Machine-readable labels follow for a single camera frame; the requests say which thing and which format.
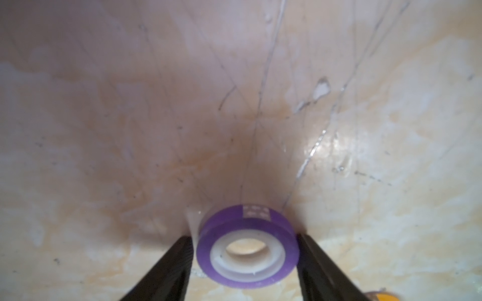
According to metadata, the orange tape roll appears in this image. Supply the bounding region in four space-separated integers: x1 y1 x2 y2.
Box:
365 291 400 301

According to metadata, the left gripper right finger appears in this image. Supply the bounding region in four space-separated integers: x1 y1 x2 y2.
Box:
296 234 369 301

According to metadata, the purple tape roll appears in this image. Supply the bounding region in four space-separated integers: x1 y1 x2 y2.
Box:
196 204 300 289

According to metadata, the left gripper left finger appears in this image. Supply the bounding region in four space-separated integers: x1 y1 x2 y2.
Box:
121 236 194 301

